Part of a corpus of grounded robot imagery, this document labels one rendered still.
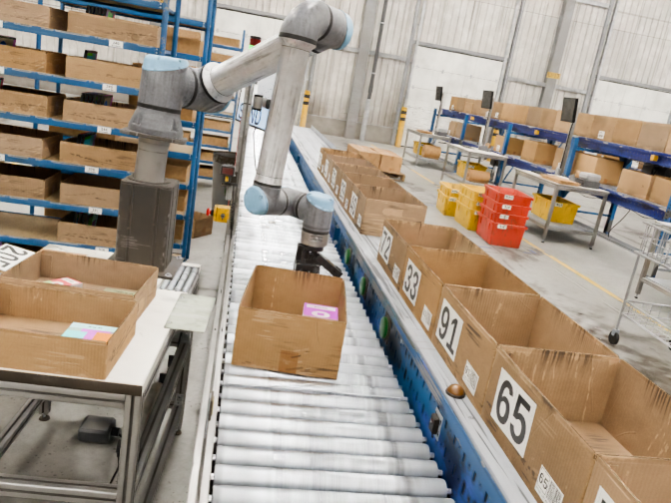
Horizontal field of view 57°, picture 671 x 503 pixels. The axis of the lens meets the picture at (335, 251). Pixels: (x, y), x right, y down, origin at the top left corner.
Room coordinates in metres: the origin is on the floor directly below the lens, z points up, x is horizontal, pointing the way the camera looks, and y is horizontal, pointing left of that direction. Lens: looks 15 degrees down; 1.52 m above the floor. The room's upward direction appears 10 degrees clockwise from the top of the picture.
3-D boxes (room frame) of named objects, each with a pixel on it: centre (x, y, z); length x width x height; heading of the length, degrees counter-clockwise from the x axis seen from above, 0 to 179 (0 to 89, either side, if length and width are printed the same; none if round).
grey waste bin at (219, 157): (6.47, 1.18, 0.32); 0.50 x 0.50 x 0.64
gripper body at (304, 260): (1.96, 0.08, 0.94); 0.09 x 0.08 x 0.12; 100
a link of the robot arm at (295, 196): (2.02, 0.18, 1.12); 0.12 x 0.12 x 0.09; 55
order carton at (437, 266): (1.83, -0.41, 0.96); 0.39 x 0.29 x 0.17; 10
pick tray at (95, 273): (1.77, 0.74, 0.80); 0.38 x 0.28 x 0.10; 94
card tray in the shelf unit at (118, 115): (3.13, 1.22, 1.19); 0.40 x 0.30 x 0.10; 100
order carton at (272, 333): (1.72, 0.09, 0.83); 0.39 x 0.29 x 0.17; 3
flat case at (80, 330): (1.46, 0.59, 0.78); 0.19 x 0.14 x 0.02; 7
